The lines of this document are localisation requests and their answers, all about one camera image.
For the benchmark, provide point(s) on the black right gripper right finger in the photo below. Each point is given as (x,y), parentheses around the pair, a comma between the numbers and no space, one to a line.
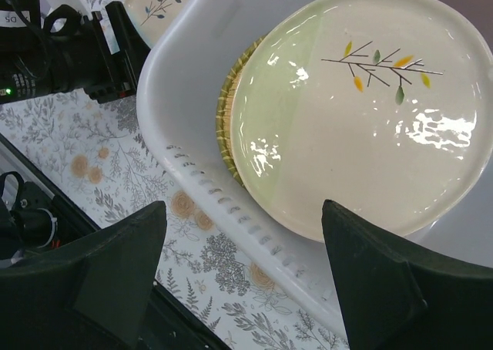
(396,294)

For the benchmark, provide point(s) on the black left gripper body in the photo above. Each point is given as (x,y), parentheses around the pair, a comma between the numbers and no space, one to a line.
(70,53)

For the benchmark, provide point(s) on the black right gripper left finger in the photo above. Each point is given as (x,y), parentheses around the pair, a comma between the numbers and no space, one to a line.
(89,294)

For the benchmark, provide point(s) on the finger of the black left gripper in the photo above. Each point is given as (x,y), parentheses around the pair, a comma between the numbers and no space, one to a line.
(126,35)

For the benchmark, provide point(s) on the white plastic bin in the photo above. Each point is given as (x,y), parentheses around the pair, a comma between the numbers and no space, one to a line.
(176,106)

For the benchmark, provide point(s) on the gold rimmed plate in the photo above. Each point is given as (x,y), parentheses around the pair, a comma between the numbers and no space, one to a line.
(224,106)

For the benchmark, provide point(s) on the cream large plate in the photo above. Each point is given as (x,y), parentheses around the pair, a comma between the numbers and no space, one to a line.
(383,106)

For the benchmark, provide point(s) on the floral table mat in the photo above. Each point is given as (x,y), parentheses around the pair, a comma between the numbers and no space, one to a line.
(95,155)

